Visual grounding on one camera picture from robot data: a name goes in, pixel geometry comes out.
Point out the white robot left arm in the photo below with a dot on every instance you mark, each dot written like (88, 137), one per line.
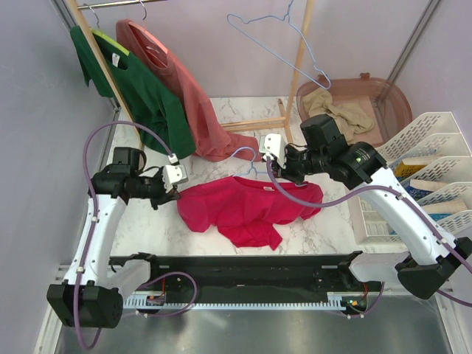
(92, 294)

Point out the blue cover book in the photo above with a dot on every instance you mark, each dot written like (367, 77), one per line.
(419, 189)

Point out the light blue book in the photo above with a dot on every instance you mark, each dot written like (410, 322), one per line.
(441, 210)

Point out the magenta t shirt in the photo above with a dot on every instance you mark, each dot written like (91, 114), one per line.
(243, 210)

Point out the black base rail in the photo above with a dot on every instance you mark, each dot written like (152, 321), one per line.
(320, 273)

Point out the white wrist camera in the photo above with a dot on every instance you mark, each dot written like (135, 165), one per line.
(174, 173)
(272, 147)

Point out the silver hanger under salmon shirt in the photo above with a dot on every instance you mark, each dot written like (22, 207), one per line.
(142, 2)

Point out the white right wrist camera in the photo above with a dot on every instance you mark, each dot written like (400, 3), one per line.
(272, 147)

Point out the white plastic file organizer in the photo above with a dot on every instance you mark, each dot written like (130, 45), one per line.
(437, 134)

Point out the yellow blue book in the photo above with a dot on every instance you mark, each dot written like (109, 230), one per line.
(409, 166)

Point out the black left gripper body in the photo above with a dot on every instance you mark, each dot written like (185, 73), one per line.
(153, 189)

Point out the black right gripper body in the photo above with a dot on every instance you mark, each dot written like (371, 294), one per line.
(299, 163)

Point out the silver hanger under green shirt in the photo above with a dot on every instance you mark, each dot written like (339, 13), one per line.
(92, 8)

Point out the green t shirt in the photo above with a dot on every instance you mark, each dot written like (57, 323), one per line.
(149, 101)

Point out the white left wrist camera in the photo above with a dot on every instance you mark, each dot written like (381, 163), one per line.
(174, 173)

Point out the wooden clothes rack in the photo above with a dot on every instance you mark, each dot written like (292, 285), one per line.
(241, 127)

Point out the beige crumpled garment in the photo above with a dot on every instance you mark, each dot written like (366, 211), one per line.
(350, 118)

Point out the white slotted cable duct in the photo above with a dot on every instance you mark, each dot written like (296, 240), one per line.
(146, 302)

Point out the salmon pink t shirt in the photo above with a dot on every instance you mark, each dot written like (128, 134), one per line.
(212, 142)

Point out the pink translucent laundry basket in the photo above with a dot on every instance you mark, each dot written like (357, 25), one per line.
(381, 100)

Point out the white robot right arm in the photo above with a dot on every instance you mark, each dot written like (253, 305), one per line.
(432, 255)

